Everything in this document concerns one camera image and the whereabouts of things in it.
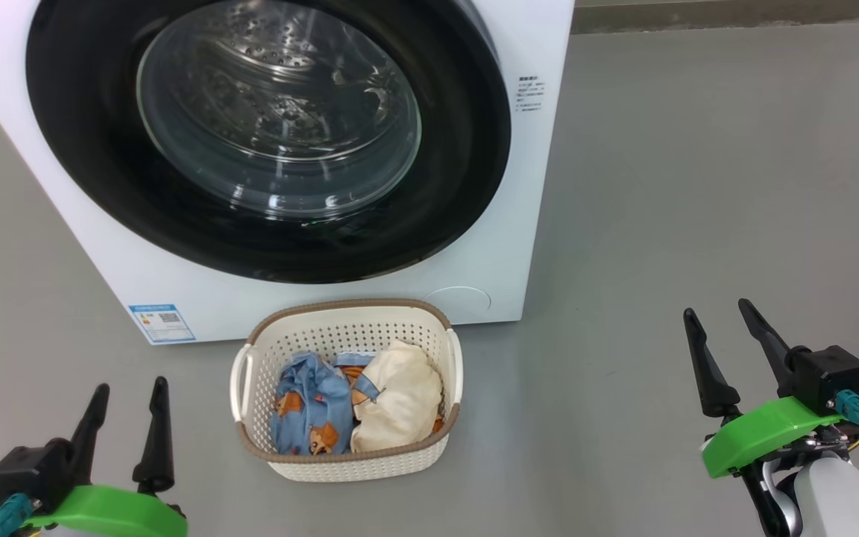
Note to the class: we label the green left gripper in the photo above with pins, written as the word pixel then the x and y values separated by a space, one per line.
pixel 116 514

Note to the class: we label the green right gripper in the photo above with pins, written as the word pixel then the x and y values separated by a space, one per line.
pixel 757 436

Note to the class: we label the blue bear print garment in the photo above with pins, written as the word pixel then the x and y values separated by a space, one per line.
pixel 310 403

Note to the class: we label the black glass washing machine door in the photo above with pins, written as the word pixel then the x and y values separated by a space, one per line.
pixel 101 186

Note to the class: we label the cream cloth garment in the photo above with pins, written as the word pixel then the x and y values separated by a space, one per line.
pixel 400 403

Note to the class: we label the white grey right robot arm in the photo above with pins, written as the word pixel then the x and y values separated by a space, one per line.
pixel 839 500

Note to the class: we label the cream perforated laundry basket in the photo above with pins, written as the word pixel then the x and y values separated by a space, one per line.
pixel 355 462

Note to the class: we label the white front-load washing machine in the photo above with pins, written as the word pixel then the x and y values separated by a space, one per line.
pixel 474 246

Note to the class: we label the blue energy label sticker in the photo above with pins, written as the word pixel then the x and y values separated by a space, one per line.
pixel 162 324

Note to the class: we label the round white filter cover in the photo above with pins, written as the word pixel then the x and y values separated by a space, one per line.
pixel 459 302

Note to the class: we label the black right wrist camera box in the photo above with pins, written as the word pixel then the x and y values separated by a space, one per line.
pixel 828 377

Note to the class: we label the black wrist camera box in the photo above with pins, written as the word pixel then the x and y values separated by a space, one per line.
pixel 828 377
pixel 27 470

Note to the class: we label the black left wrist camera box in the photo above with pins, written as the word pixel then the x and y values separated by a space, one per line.
pixel 27 470

